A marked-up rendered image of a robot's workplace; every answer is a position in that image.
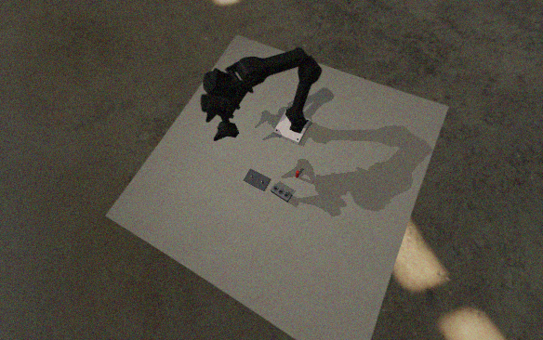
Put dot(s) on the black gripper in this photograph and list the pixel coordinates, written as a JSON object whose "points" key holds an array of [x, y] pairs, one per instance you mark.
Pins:
{"points": [[226, 128]]}

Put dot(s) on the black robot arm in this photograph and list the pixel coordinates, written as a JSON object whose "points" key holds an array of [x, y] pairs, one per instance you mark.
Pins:
{"points": [[253, 71]]}

